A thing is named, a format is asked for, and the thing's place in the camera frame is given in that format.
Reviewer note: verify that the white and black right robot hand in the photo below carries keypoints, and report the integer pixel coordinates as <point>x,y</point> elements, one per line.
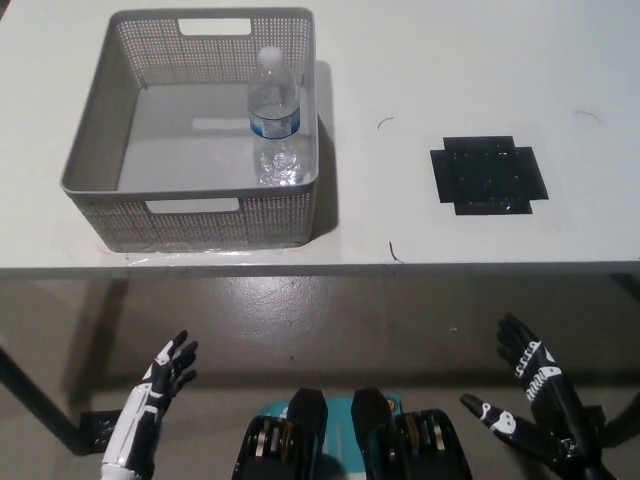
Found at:
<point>550,395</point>

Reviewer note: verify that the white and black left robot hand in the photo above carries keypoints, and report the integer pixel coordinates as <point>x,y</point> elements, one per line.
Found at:
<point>140,415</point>

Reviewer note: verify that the clear plastic water bottle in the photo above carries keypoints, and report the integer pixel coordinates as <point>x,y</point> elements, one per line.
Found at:
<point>275,125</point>

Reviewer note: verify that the black floor tape piece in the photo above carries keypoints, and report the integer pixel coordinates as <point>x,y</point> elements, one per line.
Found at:
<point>102,430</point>

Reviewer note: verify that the black metal table leg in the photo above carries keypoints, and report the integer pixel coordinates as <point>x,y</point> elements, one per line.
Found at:
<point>40,400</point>

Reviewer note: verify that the black and teal robot body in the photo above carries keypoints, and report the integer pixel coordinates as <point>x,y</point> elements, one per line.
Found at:
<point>300,445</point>

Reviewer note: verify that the grey perforated plastic basket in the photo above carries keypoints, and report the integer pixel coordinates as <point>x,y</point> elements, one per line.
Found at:
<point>200,220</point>

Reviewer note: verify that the black tape patch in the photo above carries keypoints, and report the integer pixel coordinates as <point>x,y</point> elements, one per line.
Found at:
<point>487,175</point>

